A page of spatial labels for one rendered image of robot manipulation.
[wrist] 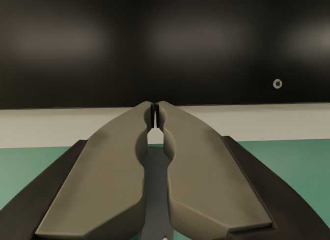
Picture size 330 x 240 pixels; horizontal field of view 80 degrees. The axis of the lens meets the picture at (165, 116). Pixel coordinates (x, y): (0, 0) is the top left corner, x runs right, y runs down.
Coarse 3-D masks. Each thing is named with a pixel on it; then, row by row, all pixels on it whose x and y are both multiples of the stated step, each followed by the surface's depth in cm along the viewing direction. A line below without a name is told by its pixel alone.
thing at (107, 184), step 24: (120, 120) 10; (144, 120) 10; (96, 144) 8; (120, 144) 8; (144, 144) 9; (72, 168) 7; (96, 168) 7; (120, 168) 7; (72, 192) 6; (96, 192) 6; (120, 192) 6; (144, 192) 7; (48, 216) 5; (72, 216) 5; (96, 216) 5; (120, 216) 6; (144, 216) 7
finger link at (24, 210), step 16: (80, 144) 8; (64, 160) 7; (48, 176) 7; (64, 176) 7; (32, 192) 6; (48, 192) 6; (16, 208) 6; (32, 208) 6; (48, 208) 6; (0, 224) 5; (16, 224) 5; (32, 224) 5
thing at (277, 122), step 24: (0, 120) 21; (24, 120) 21; (48, 120) 21; (72, 120) 21; (96, 120) 21; (216, 120) 22; (240, 120) 22; (264, 120) 22; (288, 120) 22; (312, 120) 22; (0, 144) 21; (24, 144) 21; (48, 144) 21; (72, 144) 21
